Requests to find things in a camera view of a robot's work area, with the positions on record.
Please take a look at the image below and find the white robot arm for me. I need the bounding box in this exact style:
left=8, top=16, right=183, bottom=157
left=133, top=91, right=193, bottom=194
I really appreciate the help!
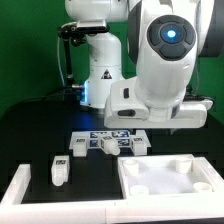
left=65, top=0, right=224, bottom=128

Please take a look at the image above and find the black cable on table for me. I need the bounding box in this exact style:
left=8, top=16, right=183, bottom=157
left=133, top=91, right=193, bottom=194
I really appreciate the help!
left=19, top=85, right=86, bottom=104

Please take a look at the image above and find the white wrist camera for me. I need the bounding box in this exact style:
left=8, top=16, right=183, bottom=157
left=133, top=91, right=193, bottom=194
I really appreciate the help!
left=110, top=78, right=149, bottom=119

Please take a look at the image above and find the white square tabletop part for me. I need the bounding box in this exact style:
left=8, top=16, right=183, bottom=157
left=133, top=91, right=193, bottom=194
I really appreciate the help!
left=118, top=154, right=224, bottom=199

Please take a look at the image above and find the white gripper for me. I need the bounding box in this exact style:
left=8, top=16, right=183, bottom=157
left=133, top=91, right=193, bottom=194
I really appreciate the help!
left=104, top=97, right=208, bottom=129

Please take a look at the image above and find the white tag sheet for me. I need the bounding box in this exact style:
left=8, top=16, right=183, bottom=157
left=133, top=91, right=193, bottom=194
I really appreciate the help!
left=69, top=130, right=151, bottom=149

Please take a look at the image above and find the white U-shaped fence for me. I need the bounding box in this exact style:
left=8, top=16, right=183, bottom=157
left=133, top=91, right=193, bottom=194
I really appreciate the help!
left=0, top=165, right=224, bottom=224

